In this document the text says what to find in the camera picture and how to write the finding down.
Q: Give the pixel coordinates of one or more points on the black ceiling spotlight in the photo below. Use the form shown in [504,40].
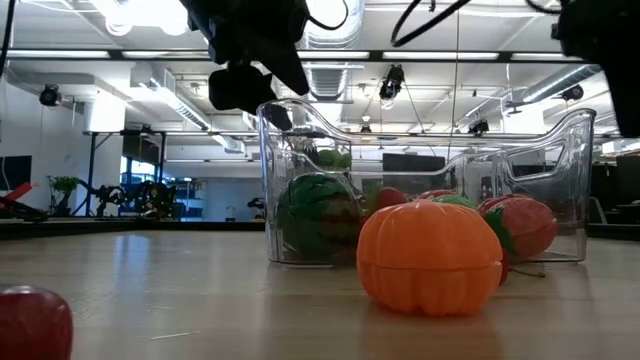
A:
[479,126]
[50,95]
[573,92]

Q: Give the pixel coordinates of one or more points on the large red toy strawberry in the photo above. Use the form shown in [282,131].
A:
[530,225]

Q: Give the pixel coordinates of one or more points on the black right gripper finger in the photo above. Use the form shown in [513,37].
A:
[627,100]

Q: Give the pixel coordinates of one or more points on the clear plastic container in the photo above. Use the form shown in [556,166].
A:
[570,235]

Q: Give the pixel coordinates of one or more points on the background chair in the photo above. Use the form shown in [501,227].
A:
[597,210]

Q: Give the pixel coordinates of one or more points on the black overhead camera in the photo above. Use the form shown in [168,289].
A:
[392,82]

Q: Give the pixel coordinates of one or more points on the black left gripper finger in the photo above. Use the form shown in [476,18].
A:
[285,65]
[240,90]

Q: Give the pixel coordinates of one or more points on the red background object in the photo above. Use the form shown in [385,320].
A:
[17,192]

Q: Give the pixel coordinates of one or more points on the red toy apple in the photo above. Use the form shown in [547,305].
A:
[30,325]

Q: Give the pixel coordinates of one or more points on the overhead beam with lights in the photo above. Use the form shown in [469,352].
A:
[115,54]

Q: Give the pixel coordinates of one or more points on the green striped toy watermelon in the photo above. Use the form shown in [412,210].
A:
[317,215]

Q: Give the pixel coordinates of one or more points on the black wall screen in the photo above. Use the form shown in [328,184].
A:
[15,172]

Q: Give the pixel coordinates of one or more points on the black background monitor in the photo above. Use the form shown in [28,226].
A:
[412,172]

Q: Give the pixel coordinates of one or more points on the silver ventilation duct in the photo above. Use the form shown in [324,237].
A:
[330,75]

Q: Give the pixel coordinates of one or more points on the black background table frame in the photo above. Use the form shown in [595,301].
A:
[91,170]

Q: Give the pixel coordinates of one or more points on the orange toy pumpkin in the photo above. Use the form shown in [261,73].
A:
[430,260]

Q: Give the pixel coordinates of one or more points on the green toy mango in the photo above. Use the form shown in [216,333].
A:
[455,201]

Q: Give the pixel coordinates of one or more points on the background potted plant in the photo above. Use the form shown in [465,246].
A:
[64,185]

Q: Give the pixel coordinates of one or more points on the red toy strawberry green leaves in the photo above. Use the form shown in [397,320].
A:
[392,197]

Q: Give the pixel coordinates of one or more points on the red toy cherry pair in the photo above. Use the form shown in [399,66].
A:
[505,267]

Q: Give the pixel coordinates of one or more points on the black background robot arm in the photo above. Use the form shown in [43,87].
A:
[145,197]

